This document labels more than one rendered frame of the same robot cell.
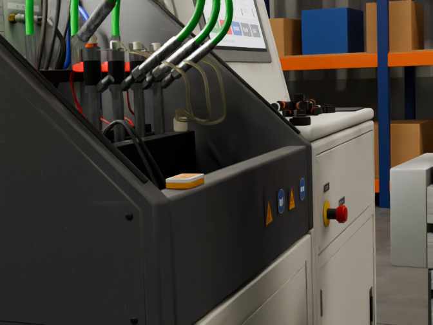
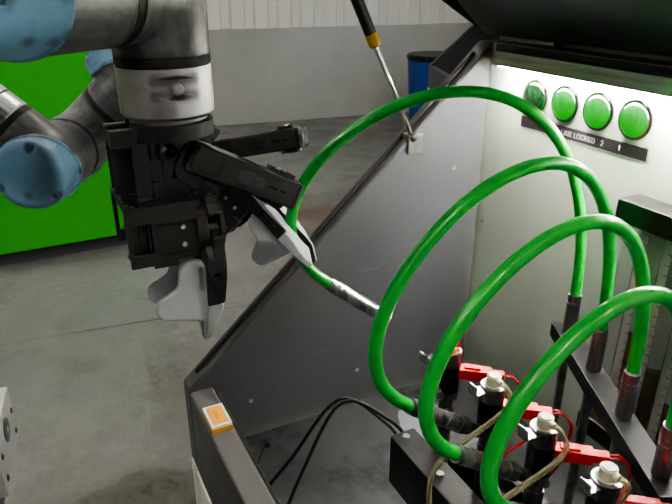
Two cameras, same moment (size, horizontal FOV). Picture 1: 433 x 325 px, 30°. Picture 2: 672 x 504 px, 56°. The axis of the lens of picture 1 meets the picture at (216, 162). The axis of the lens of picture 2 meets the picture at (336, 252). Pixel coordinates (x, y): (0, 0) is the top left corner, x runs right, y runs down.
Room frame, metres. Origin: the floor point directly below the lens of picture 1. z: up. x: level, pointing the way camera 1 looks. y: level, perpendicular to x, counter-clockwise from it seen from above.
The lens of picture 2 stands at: (1.60, -0.40, 1.55)
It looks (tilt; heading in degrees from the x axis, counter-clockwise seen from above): 24 degrees down; 133
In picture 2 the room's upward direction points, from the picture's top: straight up
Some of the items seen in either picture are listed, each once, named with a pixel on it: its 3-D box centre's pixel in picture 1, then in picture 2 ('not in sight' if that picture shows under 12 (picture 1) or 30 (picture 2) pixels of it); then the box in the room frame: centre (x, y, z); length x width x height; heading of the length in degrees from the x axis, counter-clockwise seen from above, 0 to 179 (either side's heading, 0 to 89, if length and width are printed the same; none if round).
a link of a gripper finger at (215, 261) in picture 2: not in sight; (209, 257); (1.17, -0.10, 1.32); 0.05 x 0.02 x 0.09; 160
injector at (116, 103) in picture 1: (124, 113); (477, 460); (1.33, 0.15, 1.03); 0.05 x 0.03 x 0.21; 70
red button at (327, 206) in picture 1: (336, 213); not in sight; (1.58, -0.23, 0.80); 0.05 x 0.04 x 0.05; 160
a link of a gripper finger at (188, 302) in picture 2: not in sight; (188, 304); (1.16, -0.11, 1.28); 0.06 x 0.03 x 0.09; 70
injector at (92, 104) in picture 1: (100, 115); (437, 421); (1.25, 0.18, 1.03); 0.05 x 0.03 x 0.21; 70
